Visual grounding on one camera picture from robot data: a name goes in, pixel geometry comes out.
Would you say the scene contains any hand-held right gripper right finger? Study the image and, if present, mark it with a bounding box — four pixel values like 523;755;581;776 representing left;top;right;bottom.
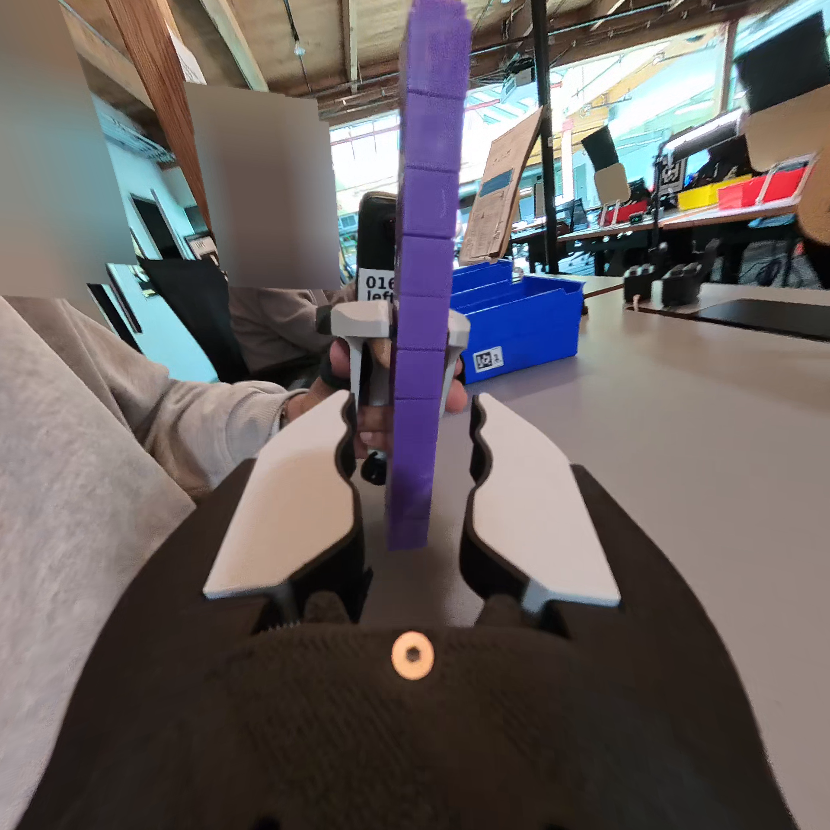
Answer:
459;393;622;620

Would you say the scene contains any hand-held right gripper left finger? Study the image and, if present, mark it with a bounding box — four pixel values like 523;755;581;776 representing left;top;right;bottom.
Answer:
202;390;374;620

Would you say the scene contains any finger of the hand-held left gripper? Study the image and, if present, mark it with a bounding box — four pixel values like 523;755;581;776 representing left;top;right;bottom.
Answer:
441;311;472;417
329;301;393;407

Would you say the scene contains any purple block bar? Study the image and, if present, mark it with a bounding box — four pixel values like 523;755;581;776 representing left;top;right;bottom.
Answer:
386;0;473;552

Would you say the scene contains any person's left forearm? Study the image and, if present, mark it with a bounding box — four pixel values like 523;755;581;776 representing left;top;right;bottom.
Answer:
149;376;309;500

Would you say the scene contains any person's left hand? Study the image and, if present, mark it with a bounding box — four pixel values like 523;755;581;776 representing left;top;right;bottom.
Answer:
288;337;469;455

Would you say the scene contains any blue storage bin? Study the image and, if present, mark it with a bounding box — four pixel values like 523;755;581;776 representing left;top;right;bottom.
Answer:
450;258;584;383

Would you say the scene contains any brown cardboard sheet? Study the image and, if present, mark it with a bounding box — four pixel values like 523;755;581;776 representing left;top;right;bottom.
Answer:
459;107;546;265

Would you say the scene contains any black fabric chair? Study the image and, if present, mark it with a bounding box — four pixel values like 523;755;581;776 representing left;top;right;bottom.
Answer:
137;256;250;383

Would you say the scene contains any black pole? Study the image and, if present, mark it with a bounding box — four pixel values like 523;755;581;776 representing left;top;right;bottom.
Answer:
530;0;560;275

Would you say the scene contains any black and beige panel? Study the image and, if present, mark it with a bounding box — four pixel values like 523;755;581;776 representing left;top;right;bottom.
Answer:
736;13;830;172
580;123;633;205

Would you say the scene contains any white paper sheet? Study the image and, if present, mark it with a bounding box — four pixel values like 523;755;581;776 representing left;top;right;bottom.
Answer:
165;22;207;85

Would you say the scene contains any long wooden desk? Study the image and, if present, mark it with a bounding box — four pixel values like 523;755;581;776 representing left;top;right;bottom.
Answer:
512;195;830;273

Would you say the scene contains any yellow storage bin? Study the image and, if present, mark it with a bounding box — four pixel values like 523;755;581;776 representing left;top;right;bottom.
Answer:
677;175;753;211

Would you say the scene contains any black flat pad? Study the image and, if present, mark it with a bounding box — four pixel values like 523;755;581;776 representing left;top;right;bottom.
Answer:
697;298;830;341

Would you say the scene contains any black monitor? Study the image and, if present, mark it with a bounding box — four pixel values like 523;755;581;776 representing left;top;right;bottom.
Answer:
658;107;753;195

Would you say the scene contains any metal wall rail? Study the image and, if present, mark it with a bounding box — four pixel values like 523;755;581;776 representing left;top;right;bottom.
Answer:
97;110;177;164

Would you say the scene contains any wooden post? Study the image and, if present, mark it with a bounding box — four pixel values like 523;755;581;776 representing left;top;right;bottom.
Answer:
107;0;215;228

